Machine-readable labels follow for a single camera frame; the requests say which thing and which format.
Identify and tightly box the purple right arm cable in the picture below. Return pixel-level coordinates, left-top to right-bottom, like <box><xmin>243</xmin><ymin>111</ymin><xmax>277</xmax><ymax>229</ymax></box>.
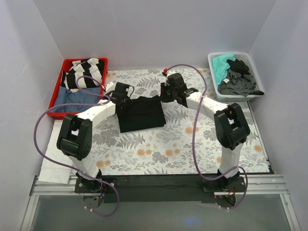
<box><xmin>166</xmin><ymin>64</ymin><xmax>248</xmax><ymax>210</ymax></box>

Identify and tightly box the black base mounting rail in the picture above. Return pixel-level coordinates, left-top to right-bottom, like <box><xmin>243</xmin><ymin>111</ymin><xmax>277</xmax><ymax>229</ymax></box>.
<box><xmin>74</xmin><ymin>173</ymin><xmax>248</xmax><ymax>204</ymax></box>

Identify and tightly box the teal t-shirt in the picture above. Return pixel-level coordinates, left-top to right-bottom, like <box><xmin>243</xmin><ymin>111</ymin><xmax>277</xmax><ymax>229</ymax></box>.
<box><xmin>211</xmin><ymin>54</ymin><xmax>235</xmax><ymax>86</ymax></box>

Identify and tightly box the white plastic laundry basket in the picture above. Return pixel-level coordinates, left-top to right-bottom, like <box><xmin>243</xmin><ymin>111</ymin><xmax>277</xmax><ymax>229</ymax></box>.
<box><xmin>207</xmin><ymin>51</ymin><xmax>265</xmax><ymax>102</ymax></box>

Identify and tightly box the black white striped shirt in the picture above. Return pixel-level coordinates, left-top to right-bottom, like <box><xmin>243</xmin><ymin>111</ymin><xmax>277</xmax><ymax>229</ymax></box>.
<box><xmin>61</xmin><ymin>58</ymin><xmax>106</xmax><ymax>90</ymax></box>

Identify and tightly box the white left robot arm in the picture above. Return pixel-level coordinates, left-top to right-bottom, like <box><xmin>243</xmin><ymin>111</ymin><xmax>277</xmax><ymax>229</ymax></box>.
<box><xmin>56</xmin><ymin>82</ymin><xmax>134</xmax><ymax>193</ymax></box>

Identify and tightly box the blue folded shirt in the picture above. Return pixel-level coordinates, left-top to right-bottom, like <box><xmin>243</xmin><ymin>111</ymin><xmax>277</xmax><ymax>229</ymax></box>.
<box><xmin>50</xmin><ymin>86</ymin><xmax>100</xmax><ymax>113</ymax></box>

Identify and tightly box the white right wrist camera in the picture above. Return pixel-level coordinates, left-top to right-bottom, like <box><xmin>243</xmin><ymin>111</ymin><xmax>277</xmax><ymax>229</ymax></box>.
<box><xmin>162</xmin><ymin>68</ymin><xmax>176</xmax><ymax>77</ymax></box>

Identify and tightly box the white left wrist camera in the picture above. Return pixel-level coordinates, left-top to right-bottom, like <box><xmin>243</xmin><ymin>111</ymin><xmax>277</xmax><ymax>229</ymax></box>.
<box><xmin>105</xmin><ymin>81</ymin><xmax>116</xmax><ymax>93</ymax></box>

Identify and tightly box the aluminium table frame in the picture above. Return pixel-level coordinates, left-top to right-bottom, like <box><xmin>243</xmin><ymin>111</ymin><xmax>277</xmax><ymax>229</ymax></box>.
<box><xmin>22</xmin><ymin>174</ymin><xmax>301</xmax><ymax>231</ymax></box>

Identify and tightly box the black t-shirt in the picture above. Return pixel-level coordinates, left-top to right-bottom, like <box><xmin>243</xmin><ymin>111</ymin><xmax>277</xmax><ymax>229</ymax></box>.
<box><xmin>116</xmin><ymin>95</ymin><xmax>166</xmax><ymax>133</ymax></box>

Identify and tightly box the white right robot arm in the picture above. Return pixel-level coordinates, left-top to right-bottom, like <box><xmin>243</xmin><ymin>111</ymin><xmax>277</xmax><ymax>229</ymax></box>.
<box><xmin>160</xmin><ymin>71</ymin><xmax>250</xmax><ymax>191</ymax></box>

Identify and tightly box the floral patterned table mat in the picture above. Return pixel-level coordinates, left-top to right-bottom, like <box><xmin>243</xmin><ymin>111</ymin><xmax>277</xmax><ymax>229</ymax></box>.
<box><xmin>90</xmin><ymin>67</ymin><xmax>270</xmax><ymax>175</ymax></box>

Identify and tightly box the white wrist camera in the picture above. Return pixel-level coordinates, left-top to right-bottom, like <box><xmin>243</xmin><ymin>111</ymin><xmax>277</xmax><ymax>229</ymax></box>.
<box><xmin>105</xmin><ymin>81</ymin><xmax>116</xmax><ymax>93</ymax></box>
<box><xmin>162</xmin><ymin>68</ymin><xmax>176</xmax><ymax>77</ymax></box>

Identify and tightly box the grey t-shirt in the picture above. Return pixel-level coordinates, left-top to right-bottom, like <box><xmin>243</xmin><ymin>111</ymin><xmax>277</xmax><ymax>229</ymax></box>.
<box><xmin>218</xmin><ymin>69</ymin><xmax>257</xmax><ymax>97</ymax></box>

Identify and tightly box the white folded cloth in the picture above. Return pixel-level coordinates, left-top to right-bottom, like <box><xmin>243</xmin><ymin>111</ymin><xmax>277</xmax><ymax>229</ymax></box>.
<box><xmin>38</xmin><ymin>120</ymin><xmax>73</xmax><ymax>184</ymax></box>

